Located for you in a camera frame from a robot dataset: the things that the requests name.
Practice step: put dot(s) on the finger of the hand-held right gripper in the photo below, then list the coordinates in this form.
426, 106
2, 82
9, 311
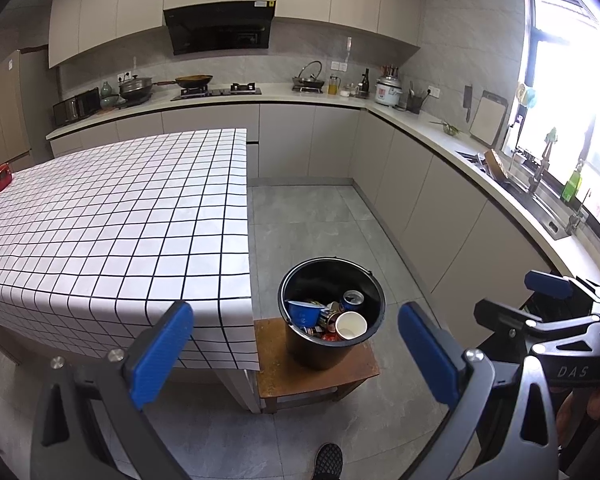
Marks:
550, 285
500, 317

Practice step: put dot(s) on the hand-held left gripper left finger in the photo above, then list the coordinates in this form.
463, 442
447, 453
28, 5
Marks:
162, 355

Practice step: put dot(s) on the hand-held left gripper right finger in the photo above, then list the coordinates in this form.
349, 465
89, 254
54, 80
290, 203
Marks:
427, 355

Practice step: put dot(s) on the red white paper cup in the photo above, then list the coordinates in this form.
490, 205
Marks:
351, 326

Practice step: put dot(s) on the crushed blue drink can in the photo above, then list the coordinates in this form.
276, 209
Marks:
352, 300

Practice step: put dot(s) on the black bucket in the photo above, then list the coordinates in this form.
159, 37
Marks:
310, 352

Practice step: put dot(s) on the blue plastic bowl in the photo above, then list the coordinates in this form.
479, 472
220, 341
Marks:
302, 315

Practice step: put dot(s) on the person's right hand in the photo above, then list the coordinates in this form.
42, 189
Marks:
585, 405

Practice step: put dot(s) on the black built-in appliance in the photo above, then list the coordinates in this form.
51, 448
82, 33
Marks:
545, 306

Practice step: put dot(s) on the steel kitchen sink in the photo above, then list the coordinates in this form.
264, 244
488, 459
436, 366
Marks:
545, 215

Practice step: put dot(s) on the grey kitchen island table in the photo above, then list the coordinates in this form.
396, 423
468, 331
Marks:
240, 390

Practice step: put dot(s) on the metal sink faucet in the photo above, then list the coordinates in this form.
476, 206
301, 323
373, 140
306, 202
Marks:
537, 175

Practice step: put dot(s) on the white checked tablecloth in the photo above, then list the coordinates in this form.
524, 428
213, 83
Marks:
105, 240

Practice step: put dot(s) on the brown wooden stool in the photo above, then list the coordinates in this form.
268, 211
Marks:
290, 382

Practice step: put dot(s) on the brown wooden board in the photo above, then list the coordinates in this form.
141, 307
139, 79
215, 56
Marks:
497, 165

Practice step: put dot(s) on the person's black shoe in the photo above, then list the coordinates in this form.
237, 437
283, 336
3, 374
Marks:
327, 462

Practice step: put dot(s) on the white cutting board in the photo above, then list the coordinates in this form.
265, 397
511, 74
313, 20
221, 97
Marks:
487, 120

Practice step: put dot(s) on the small bowl with greens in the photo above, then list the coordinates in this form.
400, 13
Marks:
450, 130

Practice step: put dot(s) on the hanging blue white item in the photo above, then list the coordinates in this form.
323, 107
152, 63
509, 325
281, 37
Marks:
526, 95

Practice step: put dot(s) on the kitchen window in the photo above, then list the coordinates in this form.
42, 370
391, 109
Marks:
565, 85

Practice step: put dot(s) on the black cleaver knife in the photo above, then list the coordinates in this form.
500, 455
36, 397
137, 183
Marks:
467, 97

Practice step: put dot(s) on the dark utensil holder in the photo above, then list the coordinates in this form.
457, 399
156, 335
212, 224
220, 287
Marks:
414, 105

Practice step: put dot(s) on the white rice cooker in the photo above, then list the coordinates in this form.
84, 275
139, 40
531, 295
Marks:
388, 92

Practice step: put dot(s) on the grey kitchen counter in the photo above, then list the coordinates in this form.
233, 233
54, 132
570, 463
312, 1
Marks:
305, 135

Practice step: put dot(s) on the black microwave oven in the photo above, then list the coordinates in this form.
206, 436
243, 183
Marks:
75, 107

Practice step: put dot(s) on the dark glass bottle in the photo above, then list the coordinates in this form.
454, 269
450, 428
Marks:
365, 87

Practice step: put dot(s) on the grey pot with lid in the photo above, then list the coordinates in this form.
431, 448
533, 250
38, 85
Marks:
136, 89

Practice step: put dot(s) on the black gas stove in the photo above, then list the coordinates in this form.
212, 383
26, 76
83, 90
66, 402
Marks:
215, 92

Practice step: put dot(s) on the small white jar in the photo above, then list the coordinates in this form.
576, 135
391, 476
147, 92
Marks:
346, 92

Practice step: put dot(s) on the yellow oil bottle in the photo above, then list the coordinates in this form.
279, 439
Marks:
333, 89

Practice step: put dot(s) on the beige refrigerator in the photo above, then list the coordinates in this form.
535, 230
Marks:
5, 110

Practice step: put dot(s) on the black range hood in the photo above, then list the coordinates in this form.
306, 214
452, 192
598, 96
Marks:
215, 30

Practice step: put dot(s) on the beige upper cabinets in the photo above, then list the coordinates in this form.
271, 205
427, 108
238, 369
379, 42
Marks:
130, 5

